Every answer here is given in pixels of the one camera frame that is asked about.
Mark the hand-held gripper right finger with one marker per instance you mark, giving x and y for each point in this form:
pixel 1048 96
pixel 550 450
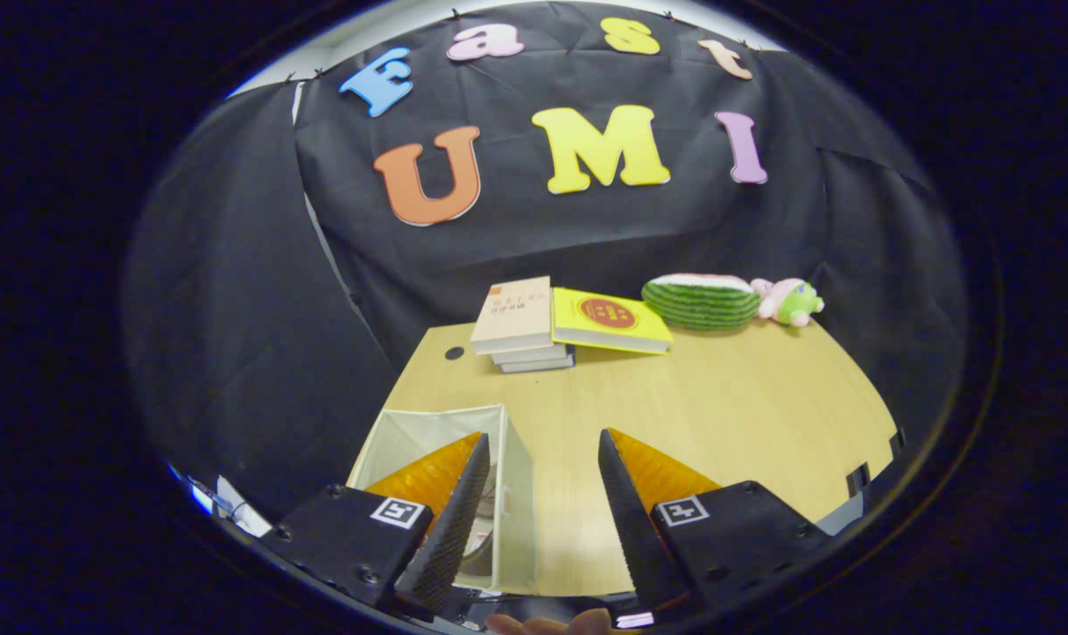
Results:
pixel 635 529

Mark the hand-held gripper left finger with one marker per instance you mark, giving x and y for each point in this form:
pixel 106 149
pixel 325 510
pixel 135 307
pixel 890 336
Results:
pixel 454 520

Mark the pale fabric storage box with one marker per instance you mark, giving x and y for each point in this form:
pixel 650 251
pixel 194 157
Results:
pixel 516 494

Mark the grey blue book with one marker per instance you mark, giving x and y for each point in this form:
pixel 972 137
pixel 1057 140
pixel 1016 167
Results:
pixel 542 364

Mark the white cover book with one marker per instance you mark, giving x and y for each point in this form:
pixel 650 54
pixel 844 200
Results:
pixel 534 354

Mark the yellow book with red circle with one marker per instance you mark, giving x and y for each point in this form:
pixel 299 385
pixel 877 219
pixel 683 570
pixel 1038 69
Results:
pixel 608 317

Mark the beige cover book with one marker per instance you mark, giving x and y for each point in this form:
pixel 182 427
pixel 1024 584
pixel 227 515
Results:
pixel 511 313

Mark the watermelon slice plush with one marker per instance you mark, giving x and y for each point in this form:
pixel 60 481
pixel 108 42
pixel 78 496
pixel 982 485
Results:
pixel 701 304

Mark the pink and green plush toy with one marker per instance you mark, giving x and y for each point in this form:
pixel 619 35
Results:
pixel 789 302

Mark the black backdrop cloth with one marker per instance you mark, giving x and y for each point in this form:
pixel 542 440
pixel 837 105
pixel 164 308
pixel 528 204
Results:
pixel 586 229

